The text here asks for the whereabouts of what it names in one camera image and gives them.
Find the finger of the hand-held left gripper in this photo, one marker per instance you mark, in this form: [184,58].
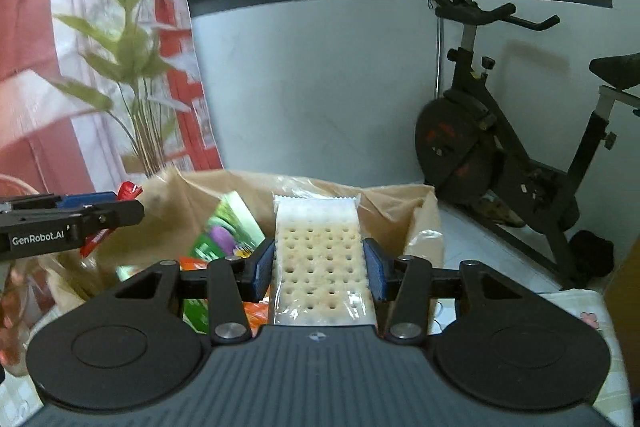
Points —
[117,213]
[85,200]

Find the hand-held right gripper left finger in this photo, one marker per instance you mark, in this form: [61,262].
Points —
[262,271]

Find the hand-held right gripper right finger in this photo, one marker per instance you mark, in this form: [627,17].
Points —
[377,273]

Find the red snack packet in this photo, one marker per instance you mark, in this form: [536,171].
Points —
[129,191]

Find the cardboard box with plastic liner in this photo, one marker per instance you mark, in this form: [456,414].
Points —
[160,227]

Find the clear cracker packet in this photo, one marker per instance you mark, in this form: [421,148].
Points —
[320,247]

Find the orange snack packet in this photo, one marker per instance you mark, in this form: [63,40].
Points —
[194,264]

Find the black exercise bike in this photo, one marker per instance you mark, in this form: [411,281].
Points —
[460,142]

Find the metal pole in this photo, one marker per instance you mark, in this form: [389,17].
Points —
[440,57]

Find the wooden panel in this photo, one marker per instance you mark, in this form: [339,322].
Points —
[626,307]

